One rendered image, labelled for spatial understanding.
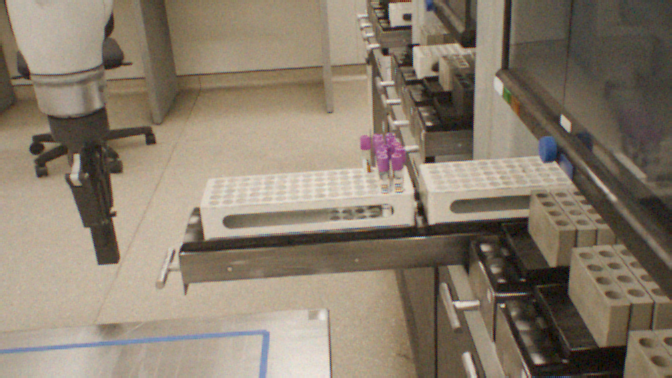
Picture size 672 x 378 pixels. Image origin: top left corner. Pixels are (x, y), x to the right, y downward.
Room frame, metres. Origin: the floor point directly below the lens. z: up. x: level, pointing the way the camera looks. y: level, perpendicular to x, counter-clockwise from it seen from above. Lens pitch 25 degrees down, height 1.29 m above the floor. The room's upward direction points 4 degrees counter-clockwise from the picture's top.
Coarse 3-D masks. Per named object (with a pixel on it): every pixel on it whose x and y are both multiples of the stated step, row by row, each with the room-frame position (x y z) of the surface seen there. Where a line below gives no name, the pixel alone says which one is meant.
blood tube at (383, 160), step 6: (378, 156) 0.90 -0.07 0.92; (384, 156) 0.91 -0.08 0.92; (378, 162) 0.90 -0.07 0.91; (384, 162) 0.90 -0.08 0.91; (378, 168) 0.90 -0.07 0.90; (384, 168) 0.90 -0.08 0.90; (384, 174) 0.90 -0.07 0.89; (384, 180) 0.90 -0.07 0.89; (384, 186) 0.90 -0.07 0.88; (384, 192) 0.90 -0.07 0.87; (384, 204) 0.90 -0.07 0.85; (384, 210) 0.90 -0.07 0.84; (390, 210) 0.90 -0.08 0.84; (384, 216) 0.90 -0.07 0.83; (390, 216) 0.90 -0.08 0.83
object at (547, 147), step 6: (540, 138) 0.75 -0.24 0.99; (546, 138) 0.74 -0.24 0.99; (552, 138) 0.74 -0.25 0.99; (540, 144) 0.75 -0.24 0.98; (546, 144) 0.73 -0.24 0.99; (552, 144) 0.73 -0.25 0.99; (540, 150) 0.75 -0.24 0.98; (546, 150) 0.73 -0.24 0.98; (552, 150) 0.73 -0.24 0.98; (540, 156) 0.75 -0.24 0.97; (546, 156) 0.73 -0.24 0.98; (552, 156) 0.73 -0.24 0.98; (546, 162) 0.73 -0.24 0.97
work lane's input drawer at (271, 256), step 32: (416, 192) 1.00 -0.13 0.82; (192, 224) 0.94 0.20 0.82; (416, 224) 0.90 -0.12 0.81; (448, 224) 0.89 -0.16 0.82; (480, 224) 0.88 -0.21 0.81; (192, 256) 0.87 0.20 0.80; (224, 256) 0.87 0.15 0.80; (256, 256) 0.87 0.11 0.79; (288, 256) 0.87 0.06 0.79; (320, 256) 0.87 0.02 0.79; (352, 256) 0.87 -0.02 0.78; (384, 256) 0.87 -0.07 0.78; (416, 256) 0.87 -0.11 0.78; (448, 256) 0.87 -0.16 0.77; (160, 288) 0.89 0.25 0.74
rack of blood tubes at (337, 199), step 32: (224, 192) 0.94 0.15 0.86; (256, 192) 0.93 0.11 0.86; (288, 192) 0.93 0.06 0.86; (320, 192) 0.93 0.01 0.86; (352, 192) 0.91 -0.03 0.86; (224, 224) 0.95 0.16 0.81; (256, 224) 0.94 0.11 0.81; (288, 224) 0.94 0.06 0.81; (320, 224) 0.89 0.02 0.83; (352, 224) 0.89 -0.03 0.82; (384, 224) 0.89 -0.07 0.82
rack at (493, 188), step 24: (432, 168) 0.99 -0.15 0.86; (456, 168) 0.97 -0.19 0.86; (480, 168) 0.97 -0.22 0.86; (504, 168) 0.96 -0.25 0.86; (528, 168) 0.95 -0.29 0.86; (552, 168) 0.95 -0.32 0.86; (432, 192) 0.89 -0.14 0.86; (456, 192) 0.89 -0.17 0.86; (480, 192) 0.89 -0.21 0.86; (504, 192) 0.89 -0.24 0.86; (528, 192) 0.89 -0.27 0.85; (432, 216) 0.89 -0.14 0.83; (456, 216) 0.89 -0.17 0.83; (480, 216) 0.89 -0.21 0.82; (504, 216) 0.89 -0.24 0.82
